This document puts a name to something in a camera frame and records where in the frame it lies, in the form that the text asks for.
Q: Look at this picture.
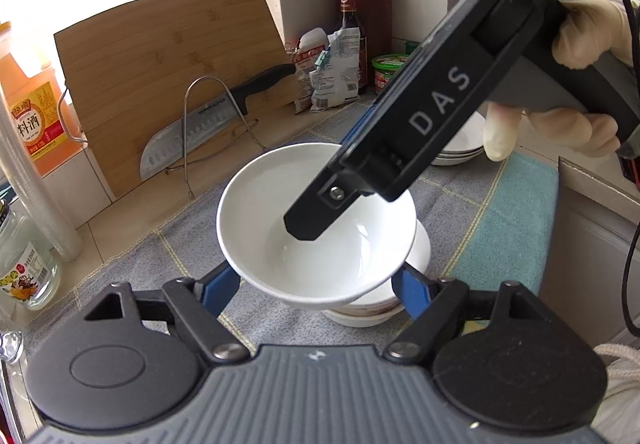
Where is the orange cooking wine jug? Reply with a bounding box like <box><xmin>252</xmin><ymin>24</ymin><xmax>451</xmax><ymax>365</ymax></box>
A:
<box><xmin>0</xmin><ymin>21</ymin><xmax>84</xmax><ymax>177</ymax></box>

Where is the person's white clothing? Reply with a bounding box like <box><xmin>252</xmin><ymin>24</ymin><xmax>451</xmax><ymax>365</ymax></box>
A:
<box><xmin>592</xmin><ymin>343</ymin><xmax>640</xmax><ymax>444</ymax></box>

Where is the steel wire rack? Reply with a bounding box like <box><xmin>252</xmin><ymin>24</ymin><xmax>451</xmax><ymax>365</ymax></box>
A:
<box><xmin>167</xmin><ymin>76</ymin><xmax>266</xmax><ymax>197</ymax></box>

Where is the white pink-flower bowl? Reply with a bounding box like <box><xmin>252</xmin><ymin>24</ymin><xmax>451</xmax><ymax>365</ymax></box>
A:
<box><xmin>334</xmin><ymin>291</ymin><xmax>402</xmax><ymax>318</ymax></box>
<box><xmin>217</xmin><ymin>143</ymin><xmax>418</xmax><ymax>312</ymax></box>
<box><xmin>322</xmin><ymin>223</ymin><xmax>432</xmax><ymax>329</ymax></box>

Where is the clear glass mug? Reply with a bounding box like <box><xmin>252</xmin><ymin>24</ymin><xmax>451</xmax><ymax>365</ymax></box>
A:
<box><xmin>0</xmin><ymin>331</ymin><xmax>25</xmax><ymax>365</ymax></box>

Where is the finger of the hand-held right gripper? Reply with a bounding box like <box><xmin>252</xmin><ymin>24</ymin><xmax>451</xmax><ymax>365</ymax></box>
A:
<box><xmin>283</xmin><ymin>159</ymin><xmax>373</xmax><ymax>242</ymax></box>
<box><xmin>341</xmin><ymin>104</ymin><xmax>379</xmax><ymax>148</ymax></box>

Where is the rolled white bag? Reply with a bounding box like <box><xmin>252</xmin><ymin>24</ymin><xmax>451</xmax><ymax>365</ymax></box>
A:
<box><xmin>300</xmin><ymin>28</ymin><xmax>329</xmax><ymax>52</ymax></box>

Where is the tall clear plastic cup stack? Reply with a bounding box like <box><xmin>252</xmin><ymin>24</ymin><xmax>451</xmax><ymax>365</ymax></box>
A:
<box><xmin>0</xmin><ymin>88</ymin><xmax>84</xmax><ymax>261</ymax></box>

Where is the person's right hand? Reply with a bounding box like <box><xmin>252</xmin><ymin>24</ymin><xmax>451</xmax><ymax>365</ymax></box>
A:
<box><xmin>482</xmin><ymin>0</ymin><xmax>640</xmax><ymax>162</ymax></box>

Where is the stained white fruit-print plate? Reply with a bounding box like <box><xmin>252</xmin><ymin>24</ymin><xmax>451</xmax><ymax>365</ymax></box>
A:
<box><xmin>440</xmin><ymin>111</ymin><xmax>489</xmax><ymax>156</ymax></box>

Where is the white printed packet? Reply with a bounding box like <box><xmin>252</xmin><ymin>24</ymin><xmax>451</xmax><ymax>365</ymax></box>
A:
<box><xmin>310</xmin><ymin>28</ymin><xmax>362</xmax><ymax>113</ymax></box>

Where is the red and white packet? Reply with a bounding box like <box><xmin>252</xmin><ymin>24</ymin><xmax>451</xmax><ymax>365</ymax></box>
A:
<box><xmin>292</xmin><ymin>41</ymin><xmax>321</xmax><ymax>115</ymax></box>

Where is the grey and teal checked cloth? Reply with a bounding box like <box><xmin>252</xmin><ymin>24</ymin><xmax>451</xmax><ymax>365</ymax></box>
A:
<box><xmin>25</xmin><ymin>96</ymin><xmax>560</xmax><ymax>365</ymax></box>

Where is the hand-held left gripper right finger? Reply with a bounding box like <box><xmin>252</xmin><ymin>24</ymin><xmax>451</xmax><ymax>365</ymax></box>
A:
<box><xmin>384</xmin><ymin>263</ymin><xmax>548</xmax><ymax>367</ymax></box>

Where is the glass jar with green lid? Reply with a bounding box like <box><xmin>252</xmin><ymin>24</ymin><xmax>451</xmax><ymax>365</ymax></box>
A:
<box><xmin>0</xmin><ymin>204</ymin><xmax>62</xmax><ymax>311</ymax></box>

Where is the dark soy sauce bottle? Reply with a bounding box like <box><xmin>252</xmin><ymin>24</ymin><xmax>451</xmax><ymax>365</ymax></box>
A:
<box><xmin>336</xmin><ymin>0</ymin><xmax>370</xmax><ymax>94</ymax></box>

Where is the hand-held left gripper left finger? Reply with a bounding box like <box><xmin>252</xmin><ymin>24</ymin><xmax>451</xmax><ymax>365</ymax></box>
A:
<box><xmin>85</xmin><ymin>263</ymin><xmax>251</xmax><ymax>366</ymax></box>

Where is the black-handled kitchen knife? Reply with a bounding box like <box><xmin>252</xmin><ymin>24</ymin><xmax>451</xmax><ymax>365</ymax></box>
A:
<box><xmin>140</xmin><ymin>64</ymin><xmax>297</xmax><ymax>181</ymax></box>

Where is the dark red knife block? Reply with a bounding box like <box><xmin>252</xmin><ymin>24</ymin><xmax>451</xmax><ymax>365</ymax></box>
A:
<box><xmin>352</xmin><ymin>0</ymin><xmax>396</xmax><ymax>70</ymax></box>

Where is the green-lidded sauce jar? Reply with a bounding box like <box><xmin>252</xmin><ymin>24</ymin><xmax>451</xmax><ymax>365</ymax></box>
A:
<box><xmin>371</xmin><ymin>52</ymin><xmax>414</xmax><ymax>97</ymax></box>

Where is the bamboo cutting board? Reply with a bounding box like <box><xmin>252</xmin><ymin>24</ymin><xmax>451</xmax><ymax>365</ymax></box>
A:
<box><xmin>53</xmin><ymin>0</ymin><xmax>301</xmax><ymax>199</ymax></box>

